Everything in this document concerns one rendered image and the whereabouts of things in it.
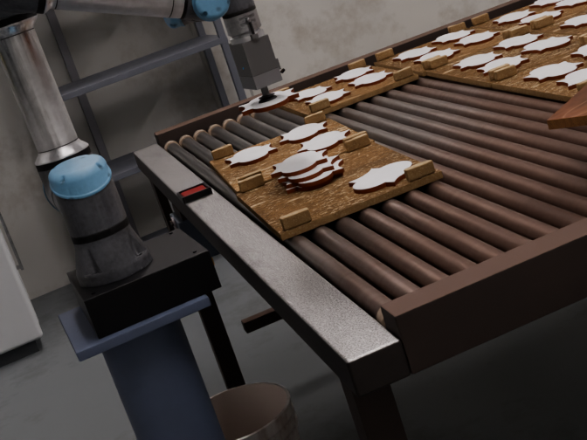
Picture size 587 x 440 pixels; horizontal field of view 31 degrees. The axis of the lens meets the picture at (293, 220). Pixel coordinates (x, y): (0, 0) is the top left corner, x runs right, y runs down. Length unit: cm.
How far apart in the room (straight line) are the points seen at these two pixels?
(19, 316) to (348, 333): 331
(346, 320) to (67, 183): 68
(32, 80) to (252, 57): 46
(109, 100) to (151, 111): 23
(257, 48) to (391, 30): 376
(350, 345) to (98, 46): 413
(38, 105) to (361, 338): 92
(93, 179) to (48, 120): 19
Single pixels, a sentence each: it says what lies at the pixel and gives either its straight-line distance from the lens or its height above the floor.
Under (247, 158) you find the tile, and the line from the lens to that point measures 267.
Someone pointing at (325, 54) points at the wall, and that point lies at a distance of 583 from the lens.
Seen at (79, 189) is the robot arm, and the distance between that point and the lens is 202.
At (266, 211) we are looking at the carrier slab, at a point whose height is 94.
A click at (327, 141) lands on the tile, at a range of 257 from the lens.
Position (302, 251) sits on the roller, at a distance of 195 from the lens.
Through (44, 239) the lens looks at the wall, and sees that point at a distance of 558.
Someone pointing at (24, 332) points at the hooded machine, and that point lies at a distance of 477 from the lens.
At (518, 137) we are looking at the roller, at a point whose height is 91.
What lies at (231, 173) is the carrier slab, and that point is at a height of 94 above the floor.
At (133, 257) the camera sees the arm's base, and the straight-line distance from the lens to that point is 205.
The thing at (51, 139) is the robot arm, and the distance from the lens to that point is 216.
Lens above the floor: 153
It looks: 17 degrees down
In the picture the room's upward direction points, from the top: 18 degrees counter-clockwise
